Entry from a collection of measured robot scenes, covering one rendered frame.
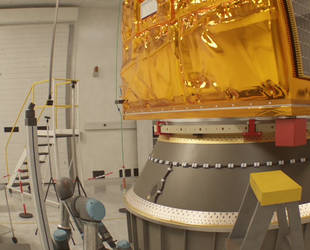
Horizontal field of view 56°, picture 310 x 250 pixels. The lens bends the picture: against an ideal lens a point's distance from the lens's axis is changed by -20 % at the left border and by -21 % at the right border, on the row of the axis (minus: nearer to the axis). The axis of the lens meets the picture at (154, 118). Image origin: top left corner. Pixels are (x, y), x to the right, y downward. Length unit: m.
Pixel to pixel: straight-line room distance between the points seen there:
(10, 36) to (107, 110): 3.98
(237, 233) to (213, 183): 0.58
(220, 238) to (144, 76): 1.43
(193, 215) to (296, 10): 1.30
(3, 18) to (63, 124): 3.84
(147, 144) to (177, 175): 7.59
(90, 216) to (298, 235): 1.07
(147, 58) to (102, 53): 7.57
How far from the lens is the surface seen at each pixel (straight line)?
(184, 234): 1.95
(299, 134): 1.67
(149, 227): 2.22
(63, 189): 2.30
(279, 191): 1.05
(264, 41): 1.67
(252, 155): 1.95
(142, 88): 2.71
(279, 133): 1.70
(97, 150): 9.99
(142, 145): 9.93
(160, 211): 2.09
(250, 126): 1.93
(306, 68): 1.68
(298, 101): 1.65
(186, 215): 1.96
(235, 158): 1.96
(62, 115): 9.56
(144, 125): 9.75
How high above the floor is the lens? 1.76
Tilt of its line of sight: level
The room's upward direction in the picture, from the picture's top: 2 degrees counter-clockwise
